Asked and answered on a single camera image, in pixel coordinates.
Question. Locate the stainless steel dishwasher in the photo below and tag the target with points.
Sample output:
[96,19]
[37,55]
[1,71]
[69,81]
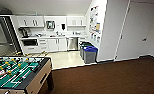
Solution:
[72,43]

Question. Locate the black lid waste bin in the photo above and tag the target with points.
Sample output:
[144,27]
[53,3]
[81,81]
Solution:
[80,45]

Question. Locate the green lid waste bin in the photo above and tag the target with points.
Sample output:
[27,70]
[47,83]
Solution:
[82,51]

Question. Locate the narrow white drawer unit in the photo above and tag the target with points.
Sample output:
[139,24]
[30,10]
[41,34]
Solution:
[81,39]

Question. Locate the chrome faucet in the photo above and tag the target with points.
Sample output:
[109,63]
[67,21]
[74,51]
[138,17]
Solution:
[58,33]

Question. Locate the wide white drawer unit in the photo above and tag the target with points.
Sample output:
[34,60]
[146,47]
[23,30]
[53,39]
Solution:
[43,45]

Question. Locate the black built-in oven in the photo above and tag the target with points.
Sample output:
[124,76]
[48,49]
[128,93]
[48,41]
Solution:
[30,42]

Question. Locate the white door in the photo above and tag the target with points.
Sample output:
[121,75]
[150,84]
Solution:
[139,30]

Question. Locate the wooden foosball table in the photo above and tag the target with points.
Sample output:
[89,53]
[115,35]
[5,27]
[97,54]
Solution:
[16,75]

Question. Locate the stainless steel refrigerator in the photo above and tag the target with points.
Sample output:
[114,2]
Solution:
[3,36]

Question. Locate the long white wall cabinet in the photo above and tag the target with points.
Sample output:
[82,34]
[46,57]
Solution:
[30,21]

